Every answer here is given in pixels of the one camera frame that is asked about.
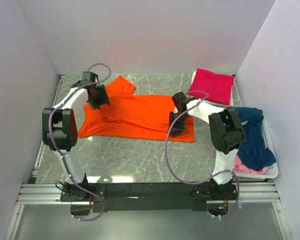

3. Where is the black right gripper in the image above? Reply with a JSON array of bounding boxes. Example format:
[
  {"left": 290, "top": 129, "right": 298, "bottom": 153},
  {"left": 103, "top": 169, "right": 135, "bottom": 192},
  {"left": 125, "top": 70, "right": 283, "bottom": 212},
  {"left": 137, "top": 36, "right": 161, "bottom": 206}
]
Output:
[{"left": 167, "top": 111, "right": 189, "bottom": 137}]

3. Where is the orange t-shirt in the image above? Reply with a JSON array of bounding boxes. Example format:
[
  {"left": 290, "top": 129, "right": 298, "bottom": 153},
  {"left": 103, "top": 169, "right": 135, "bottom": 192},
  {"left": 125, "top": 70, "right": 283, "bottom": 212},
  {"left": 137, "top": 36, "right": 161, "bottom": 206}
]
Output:
[{"left": 77, "top": 75, "right": 195, "bottom": 143}]

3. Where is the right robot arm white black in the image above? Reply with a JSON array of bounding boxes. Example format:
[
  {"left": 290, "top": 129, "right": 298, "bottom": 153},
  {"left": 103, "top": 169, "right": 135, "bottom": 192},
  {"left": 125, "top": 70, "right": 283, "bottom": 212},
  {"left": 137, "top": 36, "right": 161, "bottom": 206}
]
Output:
[{"left": 164, "top": 91, "right": 246, "bottom": 200}]

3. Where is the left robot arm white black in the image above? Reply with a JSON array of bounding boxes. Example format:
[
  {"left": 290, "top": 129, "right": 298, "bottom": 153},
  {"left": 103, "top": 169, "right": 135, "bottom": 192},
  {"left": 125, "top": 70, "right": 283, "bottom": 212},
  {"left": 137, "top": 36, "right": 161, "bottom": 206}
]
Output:
[{"left": 42, "top": 71, "right": 110, "bottom": 201}]

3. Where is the folded magenta t-shirt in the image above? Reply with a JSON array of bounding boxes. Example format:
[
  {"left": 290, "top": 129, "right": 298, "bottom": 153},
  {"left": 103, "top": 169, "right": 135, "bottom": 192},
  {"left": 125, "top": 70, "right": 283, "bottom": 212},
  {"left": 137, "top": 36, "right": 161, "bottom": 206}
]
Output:
[{"left": 187, "top": 68, "right": 236, "bottom": 106}]

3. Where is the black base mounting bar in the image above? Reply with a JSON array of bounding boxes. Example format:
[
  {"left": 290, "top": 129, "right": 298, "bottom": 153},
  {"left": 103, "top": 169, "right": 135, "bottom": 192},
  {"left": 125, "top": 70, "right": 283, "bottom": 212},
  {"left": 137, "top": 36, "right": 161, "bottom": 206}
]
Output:
[{"left": 60, "top": 182, "right": 238, "bottom": 213}]

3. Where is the light pink t-shirt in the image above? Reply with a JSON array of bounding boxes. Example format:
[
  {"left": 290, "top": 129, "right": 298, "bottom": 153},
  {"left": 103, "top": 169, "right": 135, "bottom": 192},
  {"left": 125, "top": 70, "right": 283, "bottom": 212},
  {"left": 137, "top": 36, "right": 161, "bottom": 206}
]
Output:
[{"left": 233, "top": 155, "right": 269, "bottom": 175}]

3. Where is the navy blue t-shirt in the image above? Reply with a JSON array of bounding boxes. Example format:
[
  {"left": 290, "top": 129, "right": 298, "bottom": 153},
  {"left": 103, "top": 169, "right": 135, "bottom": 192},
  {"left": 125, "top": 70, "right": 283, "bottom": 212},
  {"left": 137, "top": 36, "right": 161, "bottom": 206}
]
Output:
[{"left": 235, "top": 107, "right": 268, "bottom": 171}]

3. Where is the white plastic laundry basket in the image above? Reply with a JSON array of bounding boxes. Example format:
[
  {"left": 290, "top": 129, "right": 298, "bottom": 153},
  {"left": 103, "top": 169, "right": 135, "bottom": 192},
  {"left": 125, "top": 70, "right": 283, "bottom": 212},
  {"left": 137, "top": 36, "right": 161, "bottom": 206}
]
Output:
[{"left": 236, "top": 117, "right": 279, "bottom": 181}]

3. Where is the aluminium frame rail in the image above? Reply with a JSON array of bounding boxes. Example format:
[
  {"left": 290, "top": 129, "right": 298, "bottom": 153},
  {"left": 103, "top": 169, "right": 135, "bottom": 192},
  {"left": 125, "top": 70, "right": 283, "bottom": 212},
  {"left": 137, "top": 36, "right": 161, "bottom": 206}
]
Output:
[{"left": 16, "top": 182, "right": 281, "bottom": 205}]

